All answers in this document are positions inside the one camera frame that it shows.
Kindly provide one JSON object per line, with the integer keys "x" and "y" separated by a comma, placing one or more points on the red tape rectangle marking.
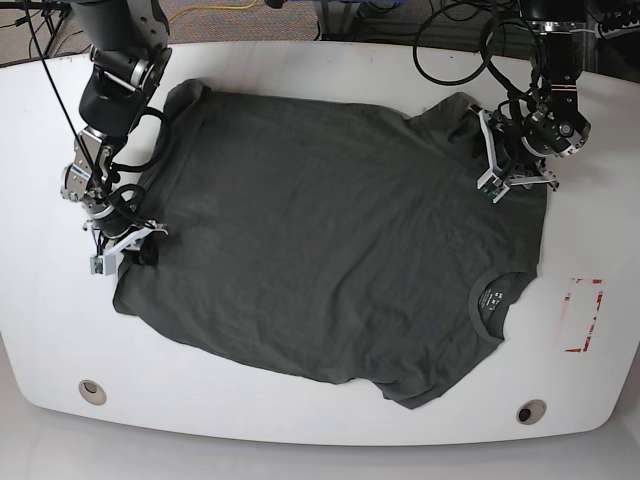
{"x": 581, "y": 308}

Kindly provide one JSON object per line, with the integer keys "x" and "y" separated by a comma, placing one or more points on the wrist camera on image-right arm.
{"x": 493, "y": 186}

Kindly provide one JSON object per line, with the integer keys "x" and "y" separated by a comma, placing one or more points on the gripper body image-left arm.
{"x": 110, "y": 226}

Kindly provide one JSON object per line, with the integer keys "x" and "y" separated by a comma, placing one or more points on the wrist camera on image-left arm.
{"x": 103, "y": 264}

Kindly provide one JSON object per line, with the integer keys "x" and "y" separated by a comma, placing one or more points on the black tripod stand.
{"x": 51, "y": 24}

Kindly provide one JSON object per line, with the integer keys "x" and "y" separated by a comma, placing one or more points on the white power strip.
{"x": 618, "y": 24}

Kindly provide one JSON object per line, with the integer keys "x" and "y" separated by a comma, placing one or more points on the table cable grommet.
{"x": 531, "y": 412}
{"x": 93, "y": 393}

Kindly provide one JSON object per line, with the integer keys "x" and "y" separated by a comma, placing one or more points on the left table cable grommet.
{"x": 93, "y": 393}

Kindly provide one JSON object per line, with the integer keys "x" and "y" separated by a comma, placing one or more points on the dark grey T-shirt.
{"x": 330, "y": 241}

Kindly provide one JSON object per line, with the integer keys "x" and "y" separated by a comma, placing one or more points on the grey metal frame background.
{"x": 336, "y": 18}

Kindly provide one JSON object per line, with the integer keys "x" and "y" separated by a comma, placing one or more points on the right table cable grommet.
{"x": 531, "y": 412}

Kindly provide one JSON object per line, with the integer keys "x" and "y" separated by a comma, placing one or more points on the gripper body image-right arm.
{"x": 507, "y": 156}

